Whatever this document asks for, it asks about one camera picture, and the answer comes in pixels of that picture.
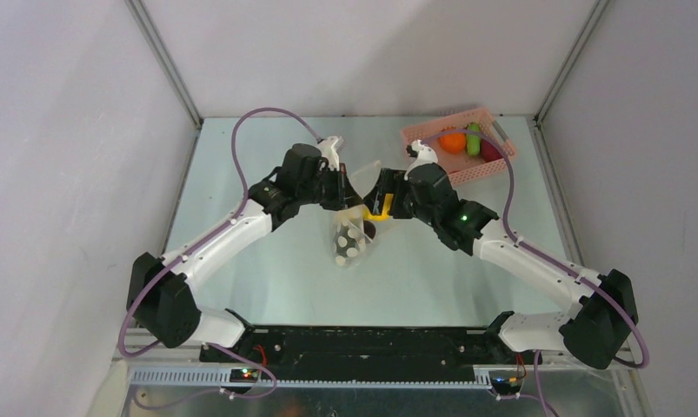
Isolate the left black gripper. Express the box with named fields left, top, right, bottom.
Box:
left=297, top=162, right=362, bottom=211

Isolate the yellow lemon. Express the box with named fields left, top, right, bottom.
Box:
left=362, top=193, right=394, bottom=222

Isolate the clear dotted zip top bag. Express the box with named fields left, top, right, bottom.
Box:
left=329, top=160, right=395, bottom=268

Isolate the dark green avocado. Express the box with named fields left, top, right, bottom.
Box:
left=334, top=229, right=366, bottom=265

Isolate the orange fruit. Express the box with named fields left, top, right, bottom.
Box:
left=437, top=128, right=467, bottom=155

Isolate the dark brown fruit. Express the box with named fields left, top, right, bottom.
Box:
left=362, top=221, right=376, bottom=240

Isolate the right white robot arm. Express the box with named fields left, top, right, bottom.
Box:
left=364, top=163, right=638, bottom=369

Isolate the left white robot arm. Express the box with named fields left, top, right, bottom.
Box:
left=127, top=136, right=362, bottom=362

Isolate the pink plastic basket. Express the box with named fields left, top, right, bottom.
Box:
left=400, top=106, right=517, bottom=185

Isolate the green cucumber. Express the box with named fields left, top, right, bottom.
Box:
left=466, top=122, right=482, bottom=156

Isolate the red fruit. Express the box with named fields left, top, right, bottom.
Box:
left=480, top=140, right=502, bottom=163

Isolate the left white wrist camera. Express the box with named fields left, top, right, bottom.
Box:
left=316, top=136, right=344, bottom=171

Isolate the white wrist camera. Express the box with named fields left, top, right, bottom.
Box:
left=406, top=140, right=438, bottom=175
left=316, top=136, right=344, bottom=171

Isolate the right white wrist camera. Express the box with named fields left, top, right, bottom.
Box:
left=406, top=140, right=438, bottom=175

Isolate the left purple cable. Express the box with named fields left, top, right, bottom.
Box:
left=116, top=107, right=327, bottom=361

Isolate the purple cable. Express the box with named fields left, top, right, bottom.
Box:
left=420, top=129, right=651, bottom=417
left=116, top=107, right=327, bottom=361

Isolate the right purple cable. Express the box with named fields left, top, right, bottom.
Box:
left=420, top=129, right=651, bottom=417

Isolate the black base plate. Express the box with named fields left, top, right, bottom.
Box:
left=231, top=325, right=534, bottom=383

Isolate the aluminium frame rail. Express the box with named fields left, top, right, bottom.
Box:
left=110, top=328, right=638, bottom=393

